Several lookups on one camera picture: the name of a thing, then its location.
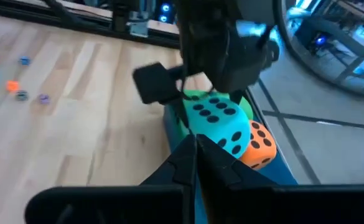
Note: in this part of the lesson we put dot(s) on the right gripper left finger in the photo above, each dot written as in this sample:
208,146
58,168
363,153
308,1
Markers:
169,199

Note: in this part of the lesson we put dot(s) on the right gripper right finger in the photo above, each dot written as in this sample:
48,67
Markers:
247,202

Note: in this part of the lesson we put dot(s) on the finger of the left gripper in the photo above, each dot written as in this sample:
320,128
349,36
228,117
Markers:
155,84
236,96

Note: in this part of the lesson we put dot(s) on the teal foam die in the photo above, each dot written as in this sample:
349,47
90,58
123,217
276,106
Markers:
209,133

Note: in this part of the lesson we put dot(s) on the orange foam die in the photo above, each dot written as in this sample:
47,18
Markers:
259,152

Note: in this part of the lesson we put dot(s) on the blue plastic bin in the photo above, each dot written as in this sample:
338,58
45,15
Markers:
278,175

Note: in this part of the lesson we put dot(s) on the small purple die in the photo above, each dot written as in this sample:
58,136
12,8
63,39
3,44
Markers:
44,99

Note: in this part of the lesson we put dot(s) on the small blue die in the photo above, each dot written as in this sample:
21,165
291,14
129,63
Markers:
24,61

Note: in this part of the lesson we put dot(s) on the small black die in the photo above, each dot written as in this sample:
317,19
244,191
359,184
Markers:
22,96

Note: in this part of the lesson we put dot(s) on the small orange die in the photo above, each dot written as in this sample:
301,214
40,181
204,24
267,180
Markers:
12,86

